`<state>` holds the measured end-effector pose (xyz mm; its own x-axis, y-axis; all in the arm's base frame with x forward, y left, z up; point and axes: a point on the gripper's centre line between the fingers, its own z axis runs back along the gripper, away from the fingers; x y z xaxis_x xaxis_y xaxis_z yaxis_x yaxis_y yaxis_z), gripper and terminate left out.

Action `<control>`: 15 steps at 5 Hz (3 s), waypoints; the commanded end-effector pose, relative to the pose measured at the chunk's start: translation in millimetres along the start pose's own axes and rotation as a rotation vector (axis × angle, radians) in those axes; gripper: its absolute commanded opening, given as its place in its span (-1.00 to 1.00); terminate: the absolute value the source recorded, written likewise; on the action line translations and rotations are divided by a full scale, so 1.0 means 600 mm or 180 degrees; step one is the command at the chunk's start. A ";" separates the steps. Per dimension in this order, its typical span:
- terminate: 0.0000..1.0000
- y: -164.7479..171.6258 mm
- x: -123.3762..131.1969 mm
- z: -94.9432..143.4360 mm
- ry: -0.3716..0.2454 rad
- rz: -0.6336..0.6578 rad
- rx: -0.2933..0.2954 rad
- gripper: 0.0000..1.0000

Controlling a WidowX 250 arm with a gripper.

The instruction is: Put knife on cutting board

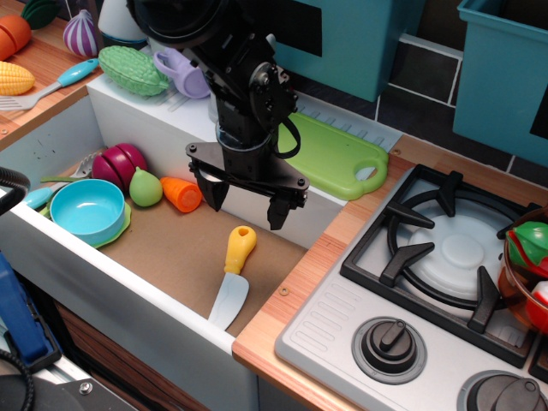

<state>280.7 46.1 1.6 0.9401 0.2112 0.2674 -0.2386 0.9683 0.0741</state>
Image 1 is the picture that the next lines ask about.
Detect white toy sink basin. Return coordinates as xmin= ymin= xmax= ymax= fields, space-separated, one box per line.
xmin=0 ymin=72 xmax=403 ymax=411

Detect green plastic plate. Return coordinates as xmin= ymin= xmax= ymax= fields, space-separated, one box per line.
xmin=39 ymin=202 xmax=131 ymax=248

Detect teal plastic bin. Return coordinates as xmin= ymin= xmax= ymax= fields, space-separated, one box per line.
xmin=453 ymin=1 xmax=547 ymax=165
xmin=276 ymin=1 xmax=425 ymax=102

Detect blue clamp device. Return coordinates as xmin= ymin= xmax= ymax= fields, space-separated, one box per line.
xmin=1 ymin=254 xmax=62 ymax=373

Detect orange toy carrot piece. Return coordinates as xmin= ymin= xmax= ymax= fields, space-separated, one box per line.
xmin=160 ymin=177 xmax=202 ymax=213

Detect grey stove knob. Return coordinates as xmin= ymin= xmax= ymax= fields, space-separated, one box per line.
xmin=456 ymin=371 xmax=547 ymax=411
xmin=351 ymin=317 xmax=427 ymax=385

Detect grey toy stove top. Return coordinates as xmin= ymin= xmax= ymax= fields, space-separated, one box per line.
xmin=275 ymin=165 xmax=547 ymax=410

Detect teal plastic bin right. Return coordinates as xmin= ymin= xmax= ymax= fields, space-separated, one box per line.
xmin=453 ymin=1 xmax=547 ymax=165

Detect teal plastic bin left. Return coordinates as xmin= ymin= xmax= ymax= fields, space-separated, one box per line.
xmin=276 ymin=1 xmax=425 ymax=102

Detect purple toy onion halves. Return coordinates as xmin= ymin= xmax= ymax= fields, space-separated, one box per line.
xmin=92 ymin=143 xmax=148 ymax=193

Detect orange transparent toy pot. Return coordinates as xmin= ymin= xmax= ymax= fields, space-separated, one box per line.
xmin=498 ymin=207 xmax=547 ymax=335

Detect green toy pear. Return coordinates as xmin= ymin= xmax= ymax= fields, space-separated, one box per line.
xmin=129 ymin=167 xmax=164 ymax=207

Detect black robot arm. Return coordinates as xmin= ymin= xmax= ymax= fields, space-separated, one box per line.
xmin=128 ymin=1 xmax=309 ymax=230

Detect lilac plastic cup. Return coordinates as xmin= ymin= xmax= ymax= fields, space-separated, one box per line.
xmin=152 ymin=48 xmax=210 ymax=99

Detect green red toy vegetable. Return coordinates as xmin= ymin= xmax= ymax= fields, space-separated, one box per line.
xmin=506 ymin=221 xmax=547 ymax=278

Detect green plastic cutting board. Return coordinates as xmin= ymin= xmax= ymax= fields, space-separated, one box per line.
xmin=287 ymin=113 xmax=389 ymax=200

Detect grey stove knob lower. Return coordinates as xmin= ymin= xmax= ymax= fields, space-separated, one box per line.
xmin=456 ymin=371 xmax=547 ymax=411

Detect purple striped toy garlic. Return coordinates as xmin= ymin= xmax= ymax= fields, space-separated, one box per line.
xmin=63 ymin=9 xmax=98 ymax=58

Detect yellow toy corn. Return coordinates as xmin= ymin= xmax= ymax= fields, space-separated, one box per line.
xmin=0 ymin=62 xmax=35 ymax=96

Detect blue-handled toy spatula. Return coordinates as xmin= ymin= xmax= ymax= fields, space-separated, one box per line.
xmin=1 ymin=58 xmax=99 ymax=111

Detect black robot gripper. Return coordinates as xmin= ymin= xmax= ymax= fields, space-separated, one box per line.
xmin=186 ymin=125 xmax=309 ymax=230

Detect green toy bitter gourd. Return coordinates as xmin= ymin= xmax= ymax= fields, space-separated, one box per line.
xmin=98 ymin=45 xmax=170 ymax=97

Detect black stove burner grate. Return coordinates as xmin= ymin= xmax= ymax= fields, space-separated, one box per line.
xmin=340 ymin=164 xmax=540 ymax=367

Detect blue plastic bowl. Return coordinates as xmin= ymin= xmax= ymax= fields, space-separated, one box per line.
xmin=50 ymin=179 xmax=126 ymax=246

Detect white bottle with blue base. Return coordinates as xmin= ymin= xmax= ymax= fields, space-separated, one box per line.
xmin=98 ymin=0 xmax=146 ymax=50

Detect blue-handled toy fork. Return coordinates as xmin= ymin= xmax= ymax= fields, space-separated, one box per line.
xmin=23 ymin=152 xmax=98 ymax=210

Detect yellow-handled toy knife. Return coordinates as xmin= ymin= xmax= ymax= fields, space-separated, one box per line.
xmin=208 ymin=225 xmax=257 ymax=331

